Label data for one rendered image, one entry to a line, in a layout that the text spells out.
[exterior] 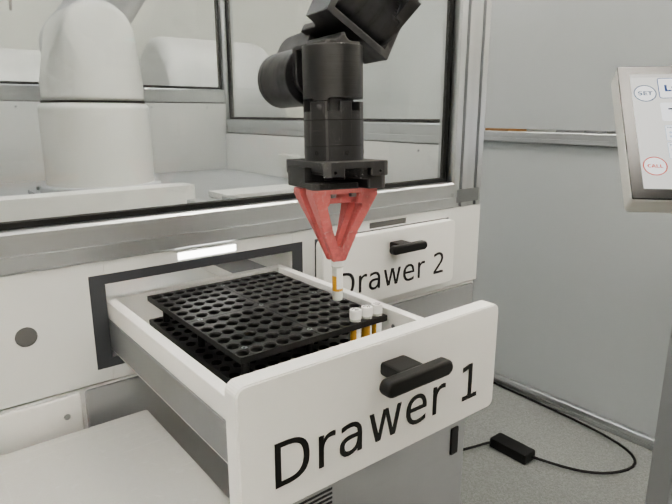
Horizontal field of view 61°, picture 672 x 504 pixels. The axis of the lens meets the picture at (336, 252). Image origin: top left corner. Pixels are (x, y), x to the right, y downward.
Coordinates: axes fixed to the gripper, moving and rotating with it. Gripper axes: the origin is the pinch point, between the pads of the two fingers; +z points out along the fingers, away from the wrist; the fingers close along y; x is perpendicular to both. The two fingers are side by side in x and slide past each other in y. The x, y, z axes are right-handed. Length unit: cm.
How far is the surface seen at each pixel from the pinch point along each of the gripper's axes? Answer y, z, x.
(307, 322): -1.2, 7.3, -2.8
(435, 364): 14.9, 6.7, 1.8
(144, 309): -20.6, 9.3, -16.7
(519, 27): -122, -48, 132
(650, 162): -20, -5, 73
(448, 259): -29.6, 10.5, 35.4
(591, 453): -70, 95, 125
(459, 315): 10.0, 4.9, 7.7
